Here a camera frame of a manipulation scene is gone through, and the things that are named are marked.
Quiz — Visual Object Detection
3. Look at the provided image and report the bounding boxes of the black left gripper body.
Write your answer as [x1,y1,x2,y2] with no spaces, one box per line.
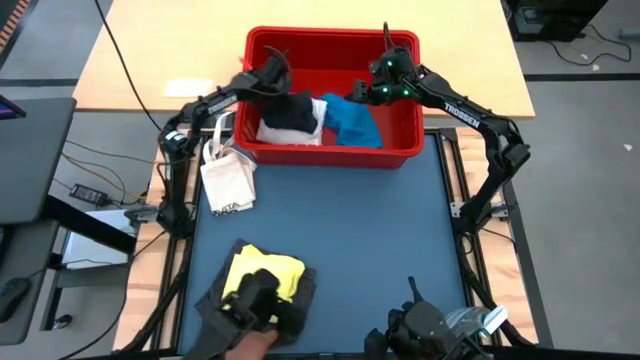
[252,55,294,97]

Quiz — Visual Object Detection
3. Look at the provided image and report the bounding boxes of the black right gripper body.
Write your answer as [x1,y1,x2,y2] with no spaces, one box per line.
[368,46,420,107]

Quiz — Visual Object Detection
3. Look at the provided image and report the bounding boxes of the blue garment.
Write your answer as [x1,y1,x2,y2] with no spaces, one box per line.
[319,92,384,149]

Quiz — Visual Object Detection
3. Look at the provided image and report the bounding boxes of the black garment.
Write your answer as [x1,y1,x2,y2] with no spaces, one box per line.
[262,91,320,135]

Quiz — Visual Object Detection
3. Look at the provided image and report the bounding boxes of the red plastic bin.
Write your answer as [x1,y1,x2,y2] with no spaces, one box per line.
[233,25,426,170]

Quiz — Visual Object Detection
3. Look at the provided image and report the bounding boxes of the white cloth garment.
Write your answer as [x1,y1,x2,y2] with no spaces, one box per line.
[255,97,329,147]

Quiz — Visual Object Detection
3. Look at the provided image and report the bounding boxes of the yellow t-shirt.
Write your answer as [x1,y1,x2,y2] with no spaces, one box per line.
[221,243,306,324]

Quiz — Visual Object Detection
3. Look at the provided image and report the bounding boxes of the dark grey shorts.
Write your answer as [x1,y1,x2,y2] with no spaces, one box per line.
[193,238,318,347]

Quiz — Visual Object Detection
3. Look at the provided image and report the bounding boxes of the light wooden desk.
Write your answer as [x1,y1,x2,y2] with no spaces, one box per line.
[72,0,536,120]

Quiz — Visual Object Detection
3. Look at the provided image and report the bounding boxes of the cream canvas tote bag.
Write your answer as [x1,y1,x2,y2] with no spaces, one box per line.
[199,110,259,217]

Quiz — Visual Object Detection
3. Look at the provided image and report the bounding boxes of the black computer case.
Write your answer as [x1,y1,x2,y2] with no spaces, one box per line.
[501,0,610,44]

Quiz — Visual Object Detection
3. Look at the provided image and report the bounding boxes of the black power adapter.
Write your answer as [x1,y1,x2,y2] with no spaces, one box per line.
[68,183,110,208]

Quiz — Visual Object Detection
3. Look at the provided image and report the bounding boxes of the plywood base board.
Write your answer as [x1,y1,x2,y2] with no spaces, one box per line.
[113,126,540,351]

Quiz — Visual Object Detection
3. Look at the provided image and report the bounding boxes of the clear plastic bag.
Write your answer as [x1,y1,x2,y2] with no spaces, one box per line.
[443,305,494,337]

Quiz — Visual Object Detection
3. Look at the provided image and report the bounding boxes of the dark grey desk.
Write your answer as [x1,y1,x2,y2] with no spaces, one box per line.
[0,97,78,224]
[0,219,62,347]

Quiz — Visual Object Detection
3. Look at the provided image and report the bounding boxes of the white cabinet box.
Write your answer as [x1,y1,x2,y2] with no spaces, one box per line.
[60,208,140,272]

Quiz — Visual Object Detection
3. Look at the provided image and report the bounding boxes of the black computer monitor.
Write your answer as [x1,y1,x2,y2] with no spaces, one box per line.
[0,93,28,121]

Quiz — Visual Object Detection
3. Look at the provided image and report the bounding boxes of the orange striped strip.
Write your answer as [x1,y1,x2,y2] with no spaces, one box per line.
[0,0,32,54]

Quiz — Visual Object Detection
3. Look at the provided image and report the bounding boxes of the person's hand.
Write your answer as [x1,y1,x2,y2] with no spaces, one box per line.
[224,328,280,360]

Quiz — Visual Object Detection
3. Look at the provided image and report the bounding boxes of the black computer mouse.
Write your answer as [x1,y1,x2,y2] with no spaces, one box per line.
[0,277,31,324]

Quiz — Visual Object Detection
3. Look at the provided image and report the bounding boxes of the black aluminium rig frame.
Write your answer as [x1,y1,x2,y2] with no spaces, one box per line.
[149,127,506,360]

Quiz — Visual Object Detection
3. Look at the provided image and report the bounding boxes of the black hanging cable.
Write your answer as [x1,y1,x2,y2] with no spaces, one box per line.
[92,0,164,133]

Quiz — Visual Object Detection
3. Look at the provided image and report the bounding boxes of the black floor cable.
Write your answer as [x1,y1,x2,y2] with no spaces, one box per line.
[543,23,633,68]

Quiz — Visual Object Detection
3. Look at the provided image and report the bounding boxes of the black braided cable sleeve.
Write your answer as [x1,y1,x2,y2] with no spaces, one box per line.
[457,232,534,349]
[119,234,197,354]

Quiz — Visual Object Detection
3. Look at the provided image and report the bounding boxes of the black desk leg frame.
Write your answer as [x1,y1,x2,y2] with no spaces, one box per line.
[42,193,139,332]

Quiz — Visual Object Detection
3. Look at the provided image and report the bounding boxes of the black floor frame rail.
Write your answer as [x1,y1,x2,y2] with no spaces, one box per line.
[483,118,555,350]

